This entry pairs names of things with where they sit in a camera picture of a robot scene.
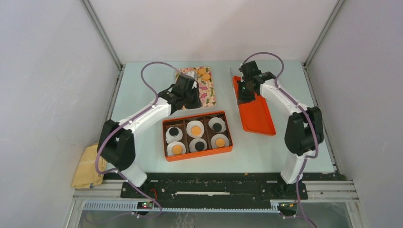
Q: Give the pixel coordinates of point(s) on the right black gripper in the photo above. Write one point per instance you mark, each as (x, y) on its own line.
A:
(241, 99)

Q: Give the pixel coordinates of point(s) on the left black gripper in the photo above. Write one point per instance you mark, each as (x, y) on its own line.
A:
(197, 103)

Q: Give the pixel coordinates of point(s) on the orange tin lid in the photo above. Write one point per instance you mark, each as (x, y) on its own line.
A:
(256, 118)

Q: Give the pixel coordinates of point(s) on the round orange cookie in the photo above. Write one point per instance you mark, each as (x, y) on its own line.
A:
(202, 71)
(220, 142)
(177, 149)
(206, 77)
(196, 130)

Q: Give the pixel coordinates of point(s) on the black cookie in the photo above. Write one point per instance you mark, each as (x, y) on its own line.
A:
(217, 127)
(199, 146)
(173, 131)

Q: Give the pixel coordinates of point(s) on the orange tin box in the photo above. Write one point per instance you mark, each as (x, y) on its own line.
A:
(181, 123)

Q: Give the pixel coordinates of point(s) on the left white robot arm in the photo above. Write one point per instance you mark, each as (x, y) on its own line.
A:
(116, 143)

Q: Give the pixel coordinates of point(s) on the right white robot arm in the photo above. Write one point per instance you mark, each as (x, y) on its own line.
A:
(304, 131)

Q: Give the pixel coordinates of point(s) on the floral tray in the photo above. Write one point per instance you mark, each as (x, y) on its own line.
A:
(207, 92)

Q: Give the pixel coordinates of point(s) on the white paper cup back-middle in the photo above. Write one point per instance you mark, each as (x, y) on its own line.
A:
(194, 123)

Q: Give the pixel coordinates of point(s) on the white paper cup back-left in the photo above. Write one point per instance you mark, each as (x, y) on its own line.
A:
(170, 139)

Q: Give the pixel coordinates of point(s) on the white paper cup back-right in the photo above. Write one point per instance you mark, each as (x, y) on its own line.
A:
(217, 120)

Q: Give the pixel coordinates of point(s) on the white paper cup front-middle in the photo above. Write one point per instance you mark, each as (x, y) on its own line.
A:
(193, 142)

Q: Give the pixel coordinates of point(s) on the white paper cup front-right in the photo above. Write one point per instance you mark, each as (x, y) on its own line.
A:
(219, 136)

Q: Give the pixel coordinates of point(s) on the white paper cup front-left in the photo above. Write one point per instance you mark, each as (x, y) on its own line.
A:
(170, 146)

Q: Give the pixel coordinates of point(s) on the tan cloth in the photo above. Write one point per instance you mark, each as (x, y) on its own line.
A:
(86, 176)

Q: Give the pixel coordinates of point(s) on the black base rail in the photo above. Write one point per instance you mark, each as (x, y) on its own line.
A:
(220, 190)

